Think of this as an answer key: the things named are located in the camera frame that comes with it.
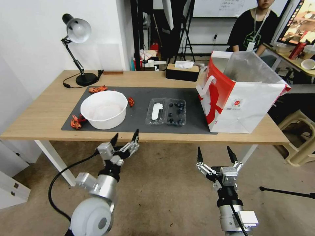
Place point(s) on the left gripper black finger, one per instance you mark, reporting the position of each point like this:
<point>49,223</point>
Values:
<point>114,140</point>
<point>131,147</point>

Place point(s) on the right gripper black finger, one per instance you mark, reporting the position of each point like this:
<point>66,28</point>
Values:
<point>203,164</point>
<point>235,158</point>

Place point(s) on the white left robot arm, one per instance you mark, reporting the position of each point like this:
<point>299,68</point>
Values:
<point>93,216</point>

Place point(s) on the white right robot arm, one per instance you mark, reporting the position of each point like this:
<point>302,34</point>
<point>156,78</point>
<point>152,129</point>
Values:
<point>233,221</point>

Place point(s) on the clear plastic takeout container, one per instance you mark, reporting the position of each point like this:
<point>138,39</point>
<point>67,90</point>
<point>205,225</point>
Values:
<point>167,113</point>

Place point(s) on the red and white takeout bag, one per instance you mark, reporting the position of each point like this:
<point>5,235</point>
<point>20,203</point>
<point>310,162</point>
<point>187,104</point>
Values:
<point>246,103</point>

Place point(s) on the black tissue box wooden lid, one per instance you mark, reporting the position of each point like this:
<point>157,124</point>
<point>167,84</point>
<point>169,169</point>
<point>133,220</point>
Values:
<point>180,73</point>

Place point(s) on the white round bowl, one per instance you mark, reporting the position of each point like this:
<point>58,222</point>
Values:
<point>103,109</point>

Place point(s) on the red crayfish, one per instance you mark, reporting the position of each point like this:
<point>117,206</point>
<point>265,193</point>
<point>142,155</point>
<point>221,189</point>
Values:
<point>76,122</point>
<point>131,101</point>
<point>98,89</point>

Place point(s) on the dark grey table mat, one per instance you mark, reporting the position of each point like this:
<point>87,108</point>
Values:
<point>142,91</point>

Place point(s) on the black tripod leg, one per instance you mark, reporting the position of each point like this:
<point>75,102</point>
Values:
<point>288,191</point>

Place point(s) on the beige plastic stool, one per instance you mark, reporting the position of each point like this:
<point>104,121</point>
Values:
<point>299,137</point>

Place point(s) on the small wooden block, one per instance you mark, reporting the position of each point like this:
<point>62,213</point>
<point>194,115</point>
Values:
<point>113,72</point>

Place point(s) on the wooden table with white legs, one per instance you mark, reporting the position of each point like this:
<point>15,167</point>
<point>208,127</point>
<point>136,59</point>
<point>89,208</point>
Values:
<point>39,110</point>

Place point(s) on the white drawer cabinet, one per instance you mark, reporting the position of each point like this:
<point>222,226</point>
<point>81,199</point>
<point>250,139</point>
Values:
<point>12,172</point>

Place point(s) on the wooden side table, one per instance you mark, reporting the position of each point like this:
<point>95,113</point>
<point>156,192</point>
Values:
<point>290,62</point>

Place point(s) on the black metal rack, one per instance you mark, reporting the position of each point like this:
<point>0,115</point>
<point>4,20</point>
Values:
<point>139,32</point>

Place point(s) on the black desk lamp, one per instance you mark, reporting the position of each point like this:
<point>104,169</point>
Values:
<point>78,30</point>

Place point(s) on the small white bowl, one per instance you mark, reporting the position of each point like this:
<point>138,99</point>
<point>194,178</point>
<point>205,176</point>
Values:
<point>308,64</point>

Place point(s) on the red bottle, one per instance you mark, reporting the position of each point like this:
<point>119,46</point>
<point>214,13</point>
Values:
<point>297,50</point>

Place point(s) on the black folding stand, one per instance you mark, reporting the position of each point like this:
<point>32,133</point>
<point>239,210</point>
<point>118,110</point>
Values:
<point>185,32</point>

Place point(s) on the person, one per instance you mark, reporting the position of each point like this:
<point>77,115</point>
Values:
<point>248,29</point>

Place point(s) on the whiteboard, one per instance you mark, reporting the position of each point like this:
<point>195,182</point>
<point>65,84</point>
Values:
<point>216,7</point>

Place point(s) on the large display screen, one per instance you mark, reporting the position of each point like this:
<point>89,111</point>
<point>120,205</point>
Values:
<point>299,19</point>

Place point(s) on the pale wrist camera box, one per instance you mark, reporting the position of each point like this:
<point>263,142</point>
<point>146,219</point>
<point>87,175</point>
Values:
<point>105,150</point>
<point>229,177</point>

